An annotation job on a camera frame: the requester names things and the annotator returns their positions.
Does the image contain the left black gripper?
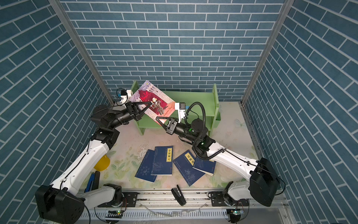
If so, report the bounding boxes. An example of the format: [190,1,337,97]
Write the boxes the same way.
[108,104,151,132]

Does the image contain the red Hamlet picture book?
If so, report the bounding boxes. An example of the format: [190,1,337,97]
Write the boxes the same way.
[129,80,175,120]

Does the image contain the blue book yellow label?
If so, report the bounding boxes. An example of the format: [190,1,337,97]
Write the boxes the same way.
[151,146,173,175]
[193,158,216,176]

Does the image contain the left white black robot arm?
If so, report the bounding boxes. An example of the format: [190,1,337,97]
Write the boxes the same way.
[35,102,151,224]

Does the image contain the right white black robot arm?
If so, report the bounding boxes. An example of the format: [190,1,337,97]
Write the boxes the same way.
[156,102,280,207]

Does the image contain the blue book centre bottom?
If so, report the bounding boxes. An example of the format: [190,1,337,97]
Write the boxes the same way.
[173,150,205,186]

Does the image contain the green wooden two-tier shelf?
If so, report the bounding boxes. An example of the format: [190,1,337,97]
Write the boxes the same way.
[130,81,222,137]

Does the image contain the blue book far left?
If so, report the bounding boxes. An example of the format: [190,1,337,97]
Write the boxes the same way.
[135,149,157,183]

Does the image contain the yellow pen cup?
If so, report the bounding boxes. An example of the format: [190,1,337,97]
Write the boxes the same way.
[94,155,111,172]

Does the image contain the black stapler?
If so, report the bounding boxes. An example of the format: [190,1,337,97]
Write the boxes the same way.
[171,185,186,206]

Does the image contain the blue black folder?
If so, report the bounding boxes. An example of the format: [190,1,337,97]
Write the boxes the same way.
[84,171,100,193]

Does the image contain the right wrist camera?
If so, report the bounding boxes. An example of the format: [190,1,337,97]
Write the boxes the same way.
[175,103,186,123]

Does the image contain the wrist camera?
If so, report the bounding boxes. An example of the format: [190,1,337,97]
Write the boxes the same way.
[175,103,186,123]
[116,88,132,105]

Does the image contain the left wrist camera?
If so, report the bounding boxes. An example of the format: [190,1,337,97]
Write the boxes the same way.
[116,88,132,105]

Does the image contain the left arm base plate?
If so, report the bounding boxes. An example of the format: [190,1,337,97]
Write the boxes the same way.
[98,192,138,208]

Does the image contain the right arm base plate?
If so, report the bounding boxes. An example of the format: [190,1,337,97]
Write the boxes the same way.
[208,191,249,207]

